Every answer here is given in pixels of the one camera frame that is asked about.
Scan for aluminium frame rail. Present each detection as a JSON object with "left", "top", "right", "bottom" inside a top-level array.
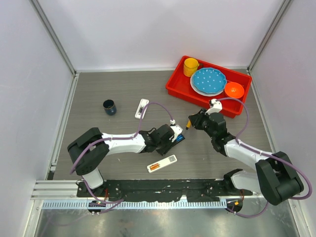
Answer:
[{"left": 31, "top": 180, "right": 78, "bottom": 200}]

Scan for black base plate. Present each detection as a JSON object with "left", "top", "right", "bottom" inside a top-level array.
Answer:
[{"left": 92, "top": 179, "right": 253, "bottom": 202}]

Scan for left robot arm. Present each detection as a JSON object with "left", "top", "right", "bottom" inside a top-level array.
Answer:
[{"left": 67, "top": 124, "right": 185, "bottom": 197}]

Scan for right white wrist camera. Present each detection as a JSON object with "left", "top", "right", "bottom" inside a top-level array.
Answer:
[{"left": 205, "top": 99, "right": 222, "bottom": 115}]

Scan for slotted cable duct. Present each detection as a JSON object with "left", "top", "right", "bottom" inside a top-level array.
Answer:
[{"left": 42, "top": 199, "right": 227, "bottom": 210}]

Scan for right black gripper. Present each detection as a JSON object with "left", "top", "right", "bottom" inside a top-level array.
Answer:
[{"left": 189, "top": 108, "right": 216, "bottom": 139}]

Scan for grey plate underneath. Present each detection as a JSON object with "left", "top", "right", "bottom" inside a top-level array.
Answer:
[{"left": 190, "top": 76, "right": 224, "bottom": 97}]

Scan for white remote far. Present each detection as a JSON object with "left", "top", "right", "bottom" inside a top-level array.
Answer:
[{"left": 134, "top": 99, "right": 149, "bottom": 119}]

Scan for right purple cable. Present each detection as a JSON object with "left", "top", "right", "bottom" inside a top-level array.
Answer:
[{"left": 217, "top": 97, "right": 313, "bottom": 218}]

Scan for dark blue mug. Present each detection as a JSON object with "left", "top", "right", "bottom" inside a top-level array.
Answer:
[{"left": 103, "top": 99, "right": 117, "bottom": 116}]

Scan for orange handle screwdriver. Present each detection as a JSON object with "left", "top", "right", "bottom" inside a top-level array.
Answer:
[{"left": 186, "top": 120, "right": 191, "bottom": 130}]

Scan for blue battery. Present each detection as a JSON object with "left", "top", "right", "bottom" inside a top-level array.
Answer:
[{"left": 176, "top": 134, "right": 185, "bottom": 141}]

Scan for red plastic tray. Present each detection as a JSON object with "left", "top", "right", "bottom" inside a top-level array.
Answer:
[{"left": 165, "top": 55, "right": 252, "bottom": 118}]

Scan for yellow mug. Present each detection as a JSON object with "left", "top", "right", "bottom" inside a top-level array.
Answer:
[{"left": 183, "top": 58, "right": 203, "bottom": 77}]

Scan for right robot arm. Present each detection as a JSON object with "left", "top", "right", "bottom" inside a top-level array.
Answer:
[{"left": 189, "top": 109, "right": 304, "bottom": 205}]

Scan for white remote orange batteries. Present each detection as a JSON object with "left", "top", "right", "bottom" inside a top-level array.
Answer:
[{"left": 147, "top": 155, "right": 178, "bottom": 173}]

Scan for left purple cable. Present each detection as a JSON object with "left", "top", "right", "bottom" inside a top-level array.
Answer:
[{"left": 70, "top": 102, "right": 173, "bottom": 175}]

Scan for blue dotted plate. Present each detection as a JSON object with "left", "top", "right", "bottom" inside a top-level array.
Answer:
[{"left": 192, "top": 67, "right": 227, "bottom": 94}]

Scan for orange bowl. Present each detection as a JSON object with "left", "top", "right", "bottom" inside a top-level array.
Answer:
[{"left": 224, "top": 82, "right": 244, "bottom": 99}]

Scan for black remote control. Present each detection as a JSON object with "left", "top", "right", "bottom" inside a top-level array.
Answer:
[{"left": 161, "top": 134, "right": 185, "bottom": 156}]

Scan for purple cable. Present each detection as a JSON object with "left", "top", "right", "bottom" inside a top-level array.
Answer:
[
  {"left": 70, "top": 102, "right": 173, "bottom": 175},
  {"left": 217, "top": 97, "right": 313, "bottom": 218}
]

